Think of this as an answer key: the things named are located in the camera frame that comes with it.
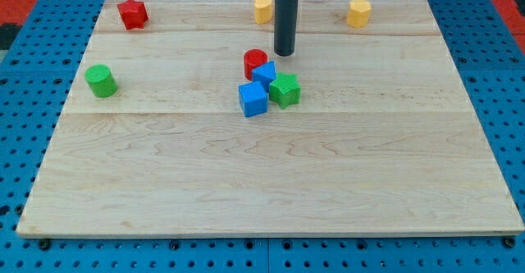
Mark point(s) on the light wooden board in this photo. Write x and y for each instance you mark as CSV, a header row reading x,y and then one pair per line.
x,y
384,141

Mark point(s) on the blue cube block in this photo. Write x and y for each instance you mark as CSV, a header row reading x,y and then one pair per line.
x,y
253,98

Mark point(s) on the red cylinder block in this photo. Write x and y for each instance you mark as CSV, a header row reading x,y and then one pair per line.
x,y
252,59

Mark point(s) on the green star block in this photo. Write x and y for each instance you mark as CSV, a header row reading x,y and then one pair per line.
x,y
285,90

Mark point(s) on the yellow hexagon block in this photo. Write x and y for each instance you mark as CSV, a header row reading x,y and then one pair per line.
x,y
358,13

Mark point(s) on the red star block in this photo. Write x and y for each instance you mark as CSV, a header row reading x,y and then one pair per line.
x,y
133,14

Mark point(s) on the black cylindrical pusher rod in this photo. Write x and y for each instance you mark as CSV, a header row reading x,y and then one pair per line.
x,y
285,26

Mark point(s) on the green cylinder block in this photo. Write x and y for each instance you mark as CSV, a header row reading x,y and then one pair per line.
x,y
100,80

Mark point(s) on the yellow heart block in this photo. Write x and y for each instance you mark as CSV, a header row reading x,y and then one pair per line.
x,y
263,11

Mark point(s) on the blue triangle block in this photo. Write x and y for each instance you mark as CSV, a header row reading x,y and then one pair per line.
x,y
265,74

